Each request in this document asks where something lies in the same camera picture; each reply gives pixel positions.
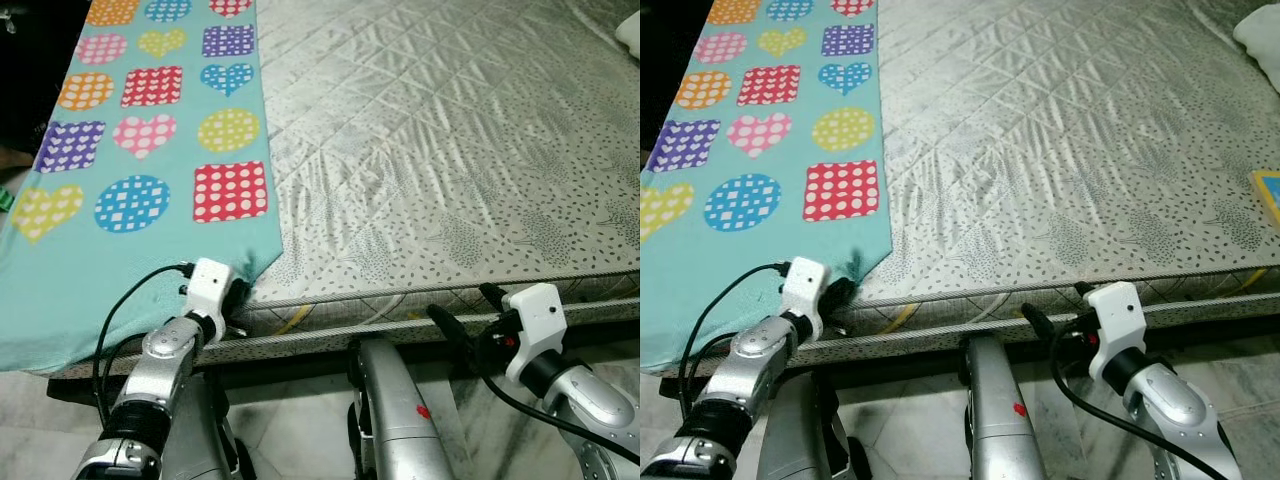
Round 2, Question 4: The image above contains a blue book with yellow border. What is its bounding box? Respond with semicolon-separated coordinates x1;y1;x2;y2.
1250;170;1280;229

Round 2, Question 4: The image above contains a beige printed pillow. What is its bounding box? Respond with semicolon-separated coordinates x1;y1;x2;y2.
614;10;641;59
1232;5;1280;83

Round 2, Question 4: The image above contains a silver robot right leg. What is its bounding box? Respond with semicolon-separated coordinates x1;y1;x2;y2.
960;335;1051;480
346;338;456;480

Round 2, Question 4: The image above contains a silver robot leg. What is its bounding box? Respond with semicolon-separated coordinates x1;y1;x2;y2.
150;375;257;480
755;372;873;480
346;338;456;480
960;335;1051;480

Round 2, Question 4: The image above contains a silver robot left leg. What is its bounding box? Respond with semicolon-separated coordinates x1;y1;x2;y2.
150;375;257;480
755;372;873;480

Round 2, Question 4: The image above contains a grey quilted mattress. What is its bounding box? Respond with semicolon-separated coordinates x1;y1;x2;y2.
660;0;1280;376
48;0;641;381

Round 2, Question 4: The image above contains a teal mat with colourful shapes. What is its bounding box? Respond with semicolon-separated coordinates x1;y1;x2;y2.
640;0;893;377
0;0;285;373

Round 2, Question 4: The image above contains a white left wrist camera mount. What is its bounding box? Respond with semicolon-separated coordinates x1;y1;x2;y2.
781;256;833;343
185;257;236;321

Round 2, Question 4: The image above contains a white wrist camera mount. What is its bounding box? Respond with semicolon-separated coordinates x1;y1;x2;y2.
781;256;833;343
502;283;571;386
185;257;236;321
1086;281;1149;383

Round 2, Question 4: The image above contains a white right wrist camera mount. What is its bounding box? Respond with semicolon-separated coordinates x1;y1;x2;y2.
1086;281;1149;383
502;283;571;386

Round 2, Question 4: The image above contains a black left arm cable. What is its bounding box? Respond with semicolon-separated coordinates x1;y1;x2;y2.
678;262;791;421
92;262;196;431

